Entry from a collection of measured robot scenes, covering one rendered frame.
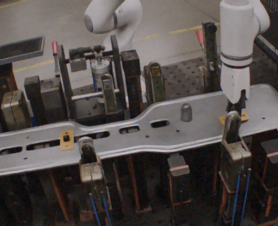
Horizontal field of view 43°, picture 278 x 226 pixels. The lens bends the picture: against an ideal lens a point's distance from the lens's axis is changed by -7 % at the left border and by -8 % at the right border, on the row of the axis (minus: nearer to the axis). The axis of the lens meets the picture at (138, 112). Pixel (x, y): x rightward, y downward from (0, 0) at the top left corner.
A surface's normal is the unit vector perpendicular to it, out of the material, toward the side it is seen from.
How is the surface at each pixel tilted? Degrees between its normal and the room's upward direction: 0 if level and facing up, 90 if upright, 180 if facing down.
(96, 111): 0
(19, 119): 90
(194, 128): 0
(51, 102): 90
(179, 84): 0
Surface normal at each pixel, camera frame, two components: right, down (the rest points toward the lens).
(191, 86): -0.10, -0.82
